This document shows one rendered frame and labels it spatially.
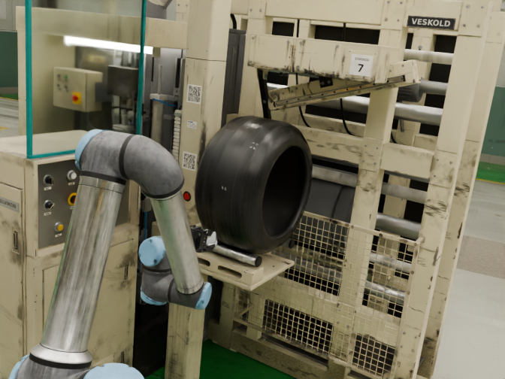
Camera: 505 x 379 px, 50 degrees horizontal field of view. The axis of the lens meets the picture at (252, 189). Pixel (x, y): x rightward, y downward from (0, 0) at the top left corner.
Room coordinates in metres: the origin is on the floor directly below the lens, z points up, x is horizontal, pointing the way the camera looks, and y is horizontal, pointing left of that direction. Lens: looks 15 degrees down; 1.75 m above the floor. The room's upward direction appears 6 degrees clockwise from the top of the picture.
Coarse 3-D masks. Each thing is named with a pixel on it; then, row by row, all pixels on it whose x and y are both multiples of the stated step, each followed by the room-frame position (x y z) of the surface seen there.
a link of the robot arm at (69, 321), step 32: (96, 160) 1.31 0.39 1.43; (96, 192) 1.28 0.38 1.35; (96, 224) 1.26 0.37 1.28; (64, 256) 1.23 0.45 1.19; (96, 256) 1.24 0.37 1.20; (64, 288) 1.20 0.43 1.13; (96, 288) 1.23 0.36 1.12; (64, 320) 1.17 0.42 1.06; (32, 352) 1.14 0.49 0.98; (64, 352) 1.14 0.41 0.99
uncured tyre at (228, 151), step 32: (224, 128) 2.14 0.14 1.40; (256, 128) 2.10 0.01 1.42; (288, 128) 2.16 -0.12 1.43; (224, 160) 2.01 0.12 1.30; (256, 160) 1.97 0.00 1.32; (288, 160) 2.43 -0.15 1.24; (224, 192) 1.96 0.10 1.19; (256, 192) 1.95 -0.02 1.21; (288, 192) 2.42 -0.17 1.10; (224, 224) 1.98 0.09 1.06; (256, 224) 1.96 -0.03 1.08; (288, 224) 2.23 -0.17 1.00
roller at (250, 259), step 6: (216, 246) 2.11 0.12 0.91; (222, 246) 2.11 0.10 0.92; (228, 246) 2.10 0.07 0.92; (216, 252) 2.11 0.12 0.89; (222, 252) 2.09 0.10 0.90; (228, 252) 2.08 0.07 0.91; (234, 252) 2.07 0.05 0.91; (240, 252) 2.06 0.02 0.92; (246, 252) 2.06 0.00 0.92; (234, 258) 2.06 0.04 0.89; (240, 258) 2.05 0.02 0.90; (246, 258) 2.03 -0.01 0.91; (252, 258) 2.02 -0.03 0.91; (258, 258) 2.02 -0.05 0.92; (252, 264) 2.02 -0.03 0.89; (258, 264) 2.02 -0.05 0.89
